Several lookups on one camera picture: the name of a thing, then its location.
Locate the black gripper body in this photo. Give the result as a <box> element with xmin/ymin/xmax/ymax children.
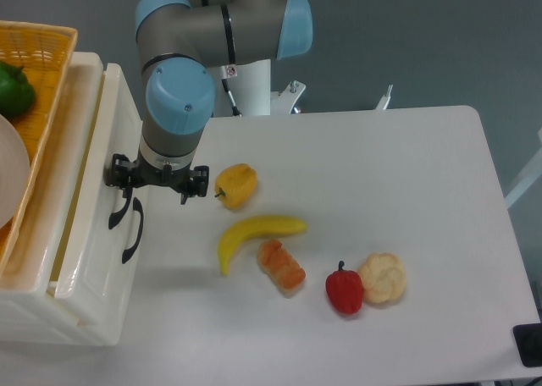
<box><xmin>104</xmin><ymin>153</ymin><xmax>209</xmax><ymax>198</ymax></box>

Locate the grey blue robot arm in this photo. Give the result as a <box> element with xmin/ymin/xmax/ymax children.
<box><xmin>105</xmin><ymin>0</ymin><xmax>313</xmax><ymax>199</ymax></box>

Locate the white drawer cabinet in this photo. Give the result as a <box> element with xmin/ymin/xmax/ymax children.
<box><xmin>0</xmin><ymin>51</ymin><xmax>152</xmax><ymax>347</ymax></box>

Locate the yellow toy bell pepper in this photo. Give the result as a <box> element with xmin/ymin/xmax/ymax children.
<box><xmin>214</xmin><ymin>163</ymin><xmax>257</xmax><ymax>210</ymax></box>

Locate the yellow toy banana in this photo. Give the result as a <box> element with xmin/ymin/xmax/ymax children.
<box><xmin>217</xmin><ymin>215</ymin><xmax>307</xmax><ymax>276</ymax></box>

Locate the white plate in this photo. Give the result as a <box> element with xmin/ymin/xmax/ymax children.
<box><xmin>0</xmin><ymin>116</ymin><xmax>30</xmax><ymax>228</ymax></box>

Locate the orange toy croissant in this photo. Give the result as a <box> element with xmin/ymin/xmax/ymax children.
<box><xmin>257</xmin><ymin>239</ymin><xmax>306</xmax><ymax>295</ymax></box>

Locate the green toy bell pepper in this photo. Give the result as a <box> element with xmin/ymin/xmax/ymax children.
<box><xmin>1</xmin><ymin>61</ymin><xmax>36</xmax><ymax>119</ymax></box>

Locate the yellow wicker basket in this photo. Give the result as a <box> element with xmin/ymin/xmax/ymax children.
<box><xmin>1</xmin><ymin>20</ymin><xmax>78</xmax><ymax>269</ymax></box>

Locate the red toy bell pepper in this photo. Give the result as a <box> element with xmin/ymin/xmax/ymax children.
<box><xmin>325</xmin><ymin>260</ymin><xmax>364</xmax><ymax>316</ymax></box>

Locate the beige toy bread roll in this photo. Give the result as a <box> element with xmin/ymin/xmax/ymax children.
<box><xmin>357</xmin><ymin>253</ymin><xmax>407</xmax><ymax>305</ymax></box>

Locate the black device at edge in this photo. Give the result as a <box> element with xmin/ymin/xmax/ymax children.
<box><xmin>512</xmin><ymin>323</ymin><xmax>542</xmax><ymax>367</ymax></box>

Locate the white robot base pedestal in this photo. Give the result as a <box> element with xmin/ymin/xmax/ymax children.
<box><xmin>210</xmin><ymin>60</ymin><xmax>307</xmax><ymax>118</ymax></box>

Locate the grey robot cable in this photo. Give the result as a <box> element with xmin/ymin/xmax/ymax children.
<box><xmin>219</xmin><ymin>66</ymin><xmax>243</xmax><ymax>117</ymax></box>

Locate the white metal frame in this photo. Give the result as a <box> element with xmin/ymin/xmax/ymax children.
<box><xmin>504</xmin><ymin>130</ymin><xmax>541</xmax><ymax>210</ymax></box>

